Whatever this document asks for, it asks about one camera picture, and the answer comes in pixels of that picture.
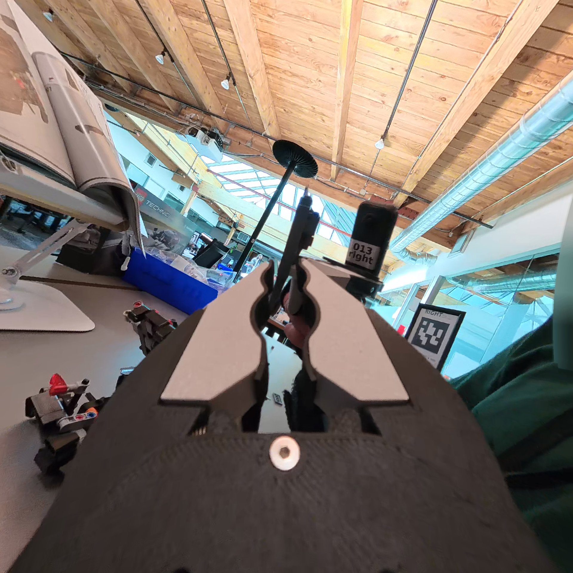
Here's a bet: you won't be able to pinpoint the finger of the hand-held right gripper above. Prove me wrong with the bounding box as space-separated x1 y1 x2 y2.
309 259 362 303

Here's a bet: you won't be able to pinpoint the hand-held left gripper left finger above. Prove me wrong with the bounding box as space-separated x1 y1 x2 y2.
159 262 275 426

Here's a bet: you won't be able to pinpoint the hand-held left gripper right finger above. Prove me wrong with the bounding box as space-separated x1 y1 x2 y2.
299 259 411 423

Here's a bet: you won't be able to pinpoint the grey lego wing assembly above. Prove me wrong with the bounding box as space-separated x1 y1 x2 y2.
268 187 321 317

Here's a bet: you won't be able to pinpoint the grey lego vehicle model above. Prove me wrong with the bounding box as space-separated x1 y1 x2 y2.
24 300 181 476

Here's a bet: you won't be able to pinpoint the lego set box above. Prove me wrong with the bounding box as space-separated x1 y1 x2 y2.
134 186 212 257

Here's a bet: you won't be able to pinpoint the framed white sign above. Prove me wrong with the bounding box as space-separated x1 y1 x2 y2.
405 304 467 371

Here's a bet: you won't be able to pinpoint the blue plastic bin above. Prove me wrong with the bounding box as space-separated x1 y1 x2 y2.
122 248 221 315

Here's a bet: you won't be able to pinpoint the clear plastic bags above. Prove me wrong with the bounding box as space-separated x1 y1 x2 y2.
148 248 239 292

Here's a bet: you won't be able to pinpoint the black pillar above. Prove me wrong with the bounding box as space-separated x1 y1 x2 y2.
233 161 298 281

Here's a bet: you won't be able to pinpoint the black finned lamp head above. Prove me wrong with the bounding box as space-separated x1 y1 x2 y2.
272 140 320 179

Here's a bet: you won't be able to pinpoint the white book stand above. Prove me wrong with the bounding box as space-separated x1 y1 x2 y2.
0 157 136 333

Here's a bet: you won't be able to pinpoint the person's green shirt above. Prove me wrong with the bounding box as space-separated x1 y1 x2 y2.
450 313 573 573

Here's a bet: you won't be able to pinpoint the white ceiling projector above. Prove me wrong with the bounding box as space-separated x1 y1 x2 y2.
184 127 224 162

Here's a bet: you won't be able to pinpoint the instruction booklet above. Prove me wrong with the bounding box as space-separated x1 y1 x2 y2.
0 0 147 259

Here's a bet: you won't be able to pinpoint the silver air duct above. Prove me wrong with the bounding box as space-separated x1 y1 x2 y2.
448 268 561 297
389 72 573 266

